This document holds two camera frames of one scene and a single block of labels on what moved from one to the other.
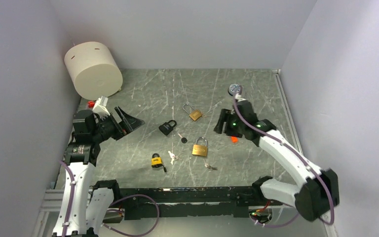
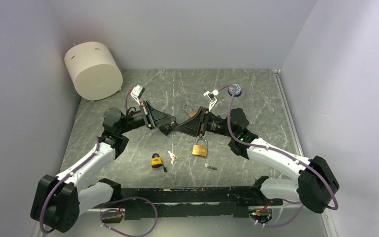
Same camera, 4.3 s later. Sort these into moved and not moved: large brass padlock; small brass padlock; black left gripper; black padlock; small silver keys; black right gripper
Moved: black right gripper; black left gripper
Not moved: black padlock; small silver keys; small brass padlock; large brass padlock
